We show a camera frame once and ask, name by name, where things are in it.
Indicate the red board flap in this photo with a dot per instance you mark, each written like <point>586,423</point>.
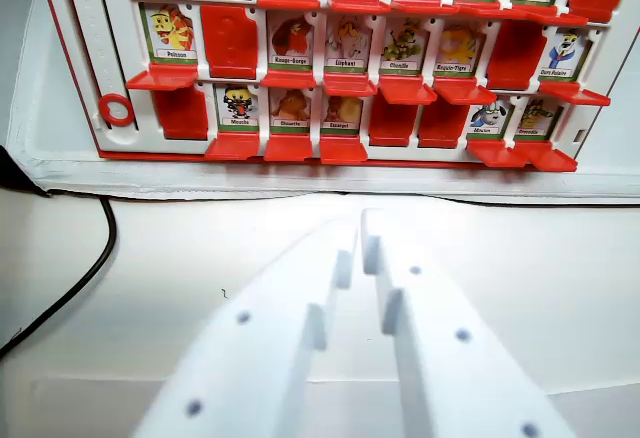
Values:
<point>515,55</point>

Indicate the red and white game board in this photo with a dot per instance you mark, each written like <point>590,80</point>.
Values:
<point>100,33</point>

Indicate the black box with white label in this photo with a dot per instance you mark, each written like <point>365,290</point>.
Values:
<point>12,173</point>

